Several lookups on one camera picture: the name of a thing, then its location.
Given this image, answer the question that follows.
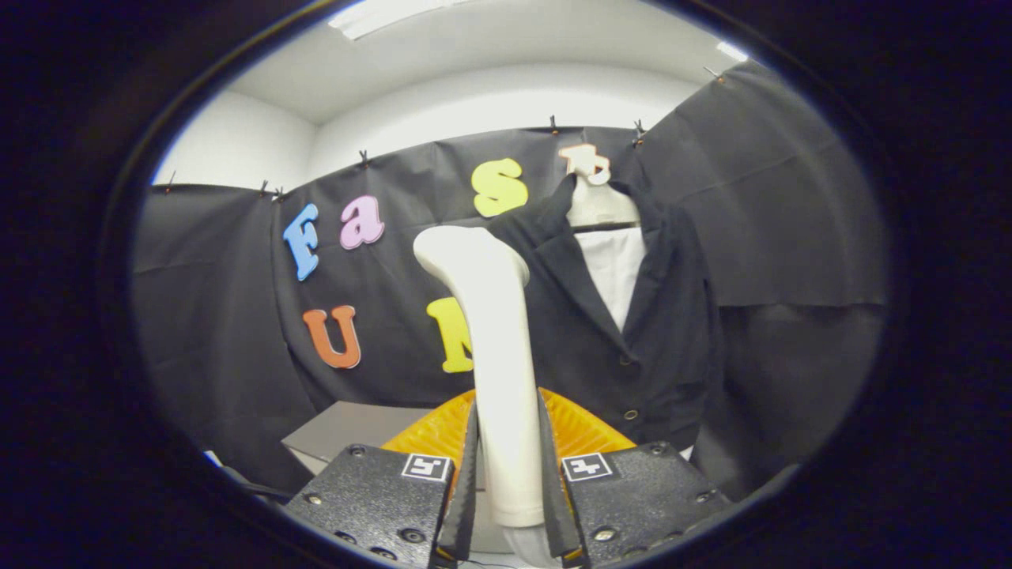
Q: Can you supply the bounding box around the black jacket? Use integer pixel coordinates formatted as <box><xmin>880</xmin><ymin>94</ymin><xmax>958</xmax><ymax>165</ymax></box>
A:
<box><xmin>485</xmin><ymin>174</ymin><xmax>725</xmax><ymax>461</ymax></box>

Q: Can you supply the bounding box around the white garment steamer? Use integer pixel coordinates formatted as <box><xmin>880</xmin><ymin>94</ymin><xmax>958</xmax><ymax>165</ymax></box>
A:
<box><xmin>412</xmin><ymin>224</ymin><xmax>556</xmax><ymax>569</ymax></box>

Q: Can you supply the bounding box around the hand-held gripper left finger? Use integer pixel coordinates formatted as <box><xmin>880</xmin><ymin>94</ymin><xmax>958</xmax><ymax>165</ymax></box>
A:
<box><xmin>282</xmin><ymin>388</ymin><xmax>481</xmax><ymax>569</ymax></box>

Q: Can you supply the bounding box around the ceiling light panel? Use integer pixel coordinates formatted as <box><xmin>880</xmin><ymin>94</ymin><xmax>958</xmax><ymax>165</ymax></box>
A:
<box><xmin>327</xmin><ymin>0</ymin><xmax>477</xmax><ymax>41</ymax></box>

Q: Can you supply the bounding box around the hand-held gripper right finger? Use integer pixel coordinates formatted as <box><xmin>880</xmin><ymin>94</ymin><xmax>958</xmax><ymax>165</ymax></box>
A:
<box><xmin>537</xmin><ymin>387</ymin><xmax>734</xmax><ymax>568</ymax></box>

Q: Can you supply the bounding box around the black backdrop cloth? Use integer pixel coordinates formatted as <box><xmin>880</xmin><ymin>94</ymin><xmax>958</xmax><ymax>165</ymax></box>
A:
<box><xmin>132</xmin><ymin>61</ymin><xmax>887</xmax><ymax>503</ymax></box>

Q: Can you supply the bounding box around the white dress form mannequin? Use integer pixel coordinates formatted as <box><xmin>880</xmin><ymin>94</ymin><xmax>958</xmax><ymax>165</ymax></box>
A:
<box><xmin>565</xmin><ymin>162</ymin><xmax>650</xmax><ymax>333</ymax></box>

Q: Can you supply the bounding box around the grey drawer cabinet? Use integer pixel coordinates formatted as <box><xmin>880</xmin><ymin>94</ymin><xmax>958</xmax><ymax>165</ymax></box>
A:
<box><xmin>280</xmin><ymin>400</ymin><xmax>488</xmax><ymax>491</ymax></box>

